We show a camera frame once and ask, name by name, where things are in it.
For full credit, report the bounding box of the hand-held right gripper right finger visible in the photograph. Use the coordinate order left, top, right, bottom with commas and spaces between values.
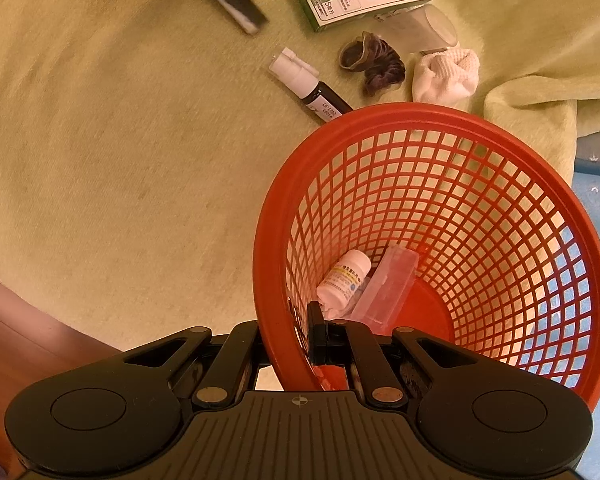
306, 301, 486, 406

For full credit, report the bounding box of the orange plastic basket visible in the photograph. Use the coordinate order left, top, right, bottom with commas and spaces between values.
252, 102, 600, 416

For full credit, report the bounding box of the translucent plastic cup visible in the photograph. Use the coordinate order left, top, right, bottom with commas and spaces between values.
375, 3, 460, 56

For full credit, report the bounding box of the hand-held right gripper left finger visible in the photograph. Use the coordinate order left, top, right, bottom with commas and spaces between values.
122, 320, 268, 408

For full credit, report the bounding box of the clear plastic case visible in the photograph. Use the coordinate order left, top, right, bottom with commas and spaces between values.
350, 245, 420, 333

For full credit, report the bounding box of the dark spray bottle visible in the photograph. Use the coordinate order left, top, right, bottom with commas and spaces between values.
267, 46, 355, 126

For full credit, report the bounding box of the white pill bottle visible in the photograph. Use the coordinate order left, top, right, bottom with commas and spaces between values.
316, 250, 372, 318

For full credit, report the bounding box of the dark hair scrunchie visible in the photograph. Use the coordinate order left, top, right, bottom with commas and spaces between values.
337, 31, 406, 97

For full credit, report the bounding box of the white knitted sock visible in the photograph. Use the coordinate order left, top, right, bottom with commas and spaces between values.
411, 46, 481, 105

